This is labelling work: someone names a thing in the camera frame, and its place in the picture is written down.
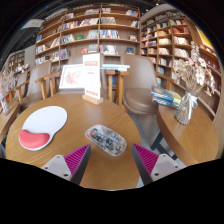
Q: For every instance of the flat blue white book stack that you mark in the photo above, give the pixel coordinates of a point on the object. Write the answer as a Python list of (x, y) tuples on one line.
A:
[(115, 67)]

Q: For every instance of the transparent computer mouse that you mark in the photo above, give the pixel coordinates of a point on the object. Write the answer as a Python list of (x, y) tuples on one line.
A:
[(106, 139)]

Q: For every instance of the wide wooden bookshelf unit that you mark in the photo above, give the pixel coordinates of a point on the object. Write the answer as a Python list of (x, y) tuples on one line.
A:
[(86, 33)]

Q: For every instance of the white framed flower picture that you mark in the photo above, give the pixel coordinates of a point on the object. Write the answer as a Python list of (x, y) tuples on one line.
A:
[(71, 77)]

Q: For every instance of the round wooden side table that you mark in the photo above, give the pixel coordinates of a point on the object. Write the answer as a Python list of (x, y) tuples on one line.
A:
[(6, 123), (190, 140)]

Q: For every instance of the white mouse pad red rest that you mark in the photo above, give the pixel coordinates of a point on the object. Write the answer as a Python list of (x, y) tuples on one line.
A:
[(46, 121)]

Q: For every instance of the white hanging ceiling sign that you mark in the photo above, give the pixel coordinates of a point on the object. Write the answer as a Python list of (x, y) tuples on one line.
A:
[(33, 23)]

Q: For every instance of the stack of colourful books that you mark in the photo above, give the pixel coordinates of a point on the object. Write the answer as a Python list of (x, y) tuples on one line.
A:
[(165, 96)]

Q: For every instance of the tall angled wooden bookshelf unit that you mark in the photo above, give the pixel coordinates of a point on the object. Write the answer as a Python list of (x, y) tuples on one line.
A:
[(166, 43)]

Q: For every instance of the brown padded wooden armchair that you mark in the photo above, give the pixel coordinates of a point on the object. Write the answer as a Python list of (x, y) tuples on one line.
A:
[(140, 83), (77, 59), (38, 80)]

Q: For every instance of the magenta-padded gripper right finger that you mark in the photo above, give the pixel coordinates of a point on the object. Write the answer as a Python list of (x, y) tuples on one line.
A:
[(163, 165)]

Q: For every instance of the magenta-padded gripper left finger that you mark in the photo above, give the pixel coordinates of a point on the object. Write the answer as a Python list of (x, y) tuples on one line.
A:
[(58, 165)]

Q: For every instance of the small distant wooden bookshelf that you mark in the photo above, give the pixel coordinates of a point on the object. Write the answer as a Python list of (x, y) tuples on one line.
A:
[(16, 61)]

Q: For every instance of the glass vase pink dried flowers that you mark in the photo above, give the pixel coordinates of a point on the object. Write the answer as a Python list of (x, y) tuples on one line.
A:
[(5, 86)]

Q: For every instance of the white red sign wooden base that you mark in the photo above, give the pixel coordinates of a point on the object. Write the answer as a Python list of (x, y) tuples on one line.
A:
[(91, 75)]

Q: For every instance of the glass vase beige dried flowers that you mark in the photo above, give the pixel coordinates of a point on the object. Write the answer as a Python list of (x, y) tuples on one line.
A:
[(191, 75)]

